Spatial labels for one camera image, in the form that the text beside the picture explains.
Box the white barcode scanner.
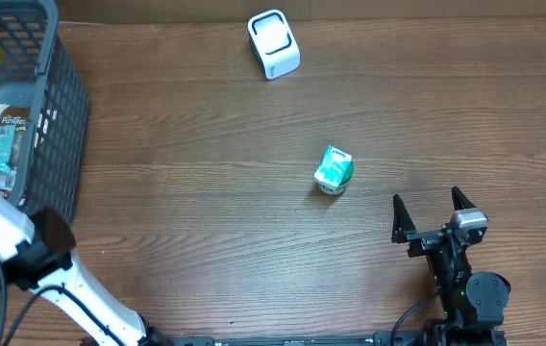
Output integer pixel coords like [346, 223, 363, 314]
[247, 9, 301, 80]

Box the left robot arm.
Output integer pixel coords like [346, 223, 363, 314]
[0, 197, 169, 345]

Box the brown Pantene sachet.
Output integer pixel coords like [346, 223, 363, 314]
[0, 104, 30, 135]

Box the green lid white jar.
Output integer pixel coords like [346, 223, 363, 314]
[317, 162, 354, 195]

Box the grey plastic mesh basket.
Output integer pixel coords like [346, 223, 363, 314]
[0, 0, 89, 221]

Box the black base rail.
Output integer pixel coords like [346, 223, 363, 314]
[168, 331, 509, 346]

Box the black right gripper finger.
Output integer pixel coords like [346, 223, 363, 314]
[392, 194, 416, 235]
[451, 185, 475, 210]

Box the teal Kleenex tissue pack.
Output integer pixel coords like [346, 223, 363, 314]
[312, 146, 353, 188]

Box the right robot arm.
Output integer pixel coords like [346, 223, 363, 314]
[388, 186, 511, 346]

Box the white red wrapper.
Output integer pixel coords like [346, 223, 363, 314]
[0, 169, 17, 199]

